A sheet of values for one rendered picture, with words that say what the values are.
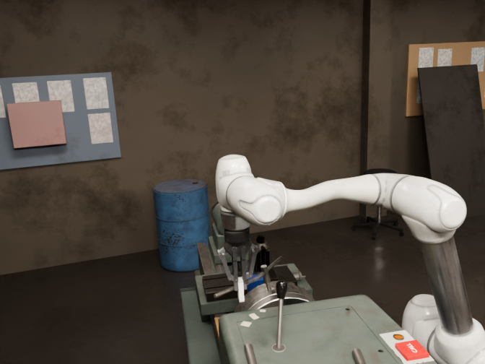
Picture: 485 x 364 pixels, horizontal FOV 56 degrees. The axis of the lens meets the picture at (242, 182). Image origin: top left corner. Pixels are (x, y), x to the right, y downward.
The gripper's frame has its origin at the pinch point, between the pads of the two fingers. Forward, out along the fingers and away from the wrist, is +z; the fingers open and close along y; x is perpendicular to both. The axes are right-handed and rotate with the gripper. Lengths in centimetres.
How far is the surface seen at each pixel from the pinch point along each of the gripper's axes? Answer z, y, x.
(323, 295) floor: 131, -105, -214
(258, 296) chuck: 8.3, -7.4, -9.1
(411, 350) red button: 4, -36, 35
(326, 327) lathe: 5.1, -20.4, 18.7
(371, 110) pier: -3, -228, -381
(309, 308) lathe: 5.1, -19.2, 8.2
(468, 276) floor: 132, -242, -211
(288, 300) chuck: 7.7, -15.8, -3.1
